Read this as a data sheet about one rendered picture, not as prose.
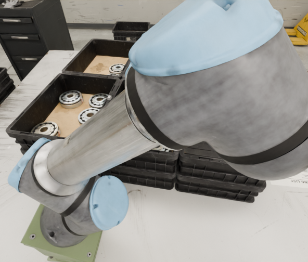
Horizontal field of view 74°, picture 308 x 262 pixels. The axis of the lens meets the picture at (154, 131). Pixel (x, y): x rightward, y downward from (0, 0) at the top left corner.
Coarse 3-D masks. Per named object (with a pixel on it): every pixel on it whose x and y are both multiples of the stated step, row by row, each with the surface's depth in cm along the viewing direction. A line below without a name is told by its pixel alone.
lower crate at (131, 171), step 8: (112, 168) 75; (120, 168) 74; (128, 168) 73; (176, 168) 73; (120, 176) 79; (128, 176) 77; (136, 176) 77; (144, 176) 77; (152, 176) 76; (160, 176) 73; (168, 176) 72; (136, 184) 80; (144, 184) 80; (152, 184) 80; (160, 184) 79; (168, 184) 78
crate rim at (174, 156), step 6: (120, 84) 90; (114, 90) 87; (114, 96) 84; (108, 102) 81; (150, 150) 65; (156, 150) 64; (174, 150) 65; (150, 156) 65; (156, 156) 65; (162, 156) 64; (168, 156) 64; (174, 156) 63
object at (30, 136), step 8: (64, 72) 97; (56, 80) 93; (48, 88) 89; (112, 88) 88; (40, 96) 84; (32, 104) 80; (104, 104) 81; (24, 112) 77; (16, 120) 74; (8, 128) 71; (16, 136) 70; (24, 136) 70; (32, 136) 69; (40, 136) 69; (48, 136) 69; (56, 136) 69
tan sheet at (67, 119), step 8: (88, 96) 101; (88, 104) 96; (56, 112) 92; (64, 112) 92; (72, 112) 92; (80, 112) 92; (48, 120) 89; (56, 120) 89; (64, 120) 89; (72, 120) 89; (64, 128) 85; (72, 128) 85; (64, 136) 82
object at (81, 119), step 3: (90, 108) 89; (93, 108) 89; (84, 111) 88; (87, 111) 88; (96, 111) 88; (81, 114) 87; (78, 117) 85; (81, 117) 85; (84, 117) 85; (81, 120) 84; (84, 120) 84
